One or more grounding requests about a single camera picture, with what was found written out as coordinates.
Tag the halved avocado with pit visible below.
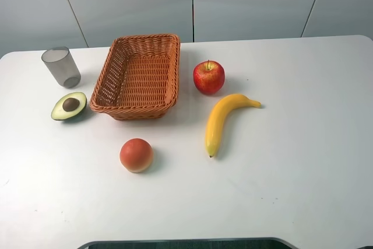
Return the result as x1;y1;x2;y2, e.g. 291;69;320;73
51;92;87;121

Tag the grey translucent plastic cup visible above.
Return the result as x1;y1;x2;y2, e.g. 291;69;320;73
41;47;81;89

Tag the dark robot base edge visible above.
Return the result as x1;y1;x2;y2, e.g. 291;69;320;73
79;237;295;248

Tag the yellow banana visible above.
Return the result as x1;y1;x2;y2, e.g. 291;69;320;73
205;93;261;158

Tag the red apple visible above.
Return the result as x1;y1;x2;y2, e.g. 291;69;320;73
193;60;225;95

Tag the round orange bread bun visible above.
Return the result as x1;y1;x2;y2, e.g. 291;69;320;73
119;138;154;173

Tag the brown wicker basket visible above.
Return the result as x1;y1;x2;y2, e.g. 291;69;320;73
90;34;181;121

